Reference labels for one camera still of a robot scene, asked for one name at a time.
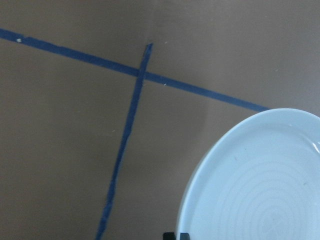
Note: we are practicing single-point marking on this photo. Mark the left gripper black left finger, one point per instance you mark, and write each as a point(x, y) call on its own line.
point(168, 236)

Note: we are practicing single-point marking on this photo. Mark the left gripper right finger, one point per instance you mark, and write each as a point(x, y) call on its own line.
point(184, 236)

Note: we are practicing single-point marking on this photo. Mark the light blue plate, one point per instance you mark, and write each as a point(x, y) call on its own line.
point(260, 181)

